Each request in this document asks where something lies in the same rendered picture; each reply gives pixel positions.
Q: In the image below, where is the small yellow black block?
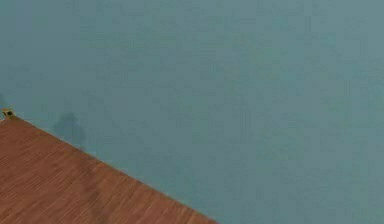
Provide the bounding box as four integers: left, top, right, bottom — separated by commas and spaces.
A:
1, 108, 16, 120

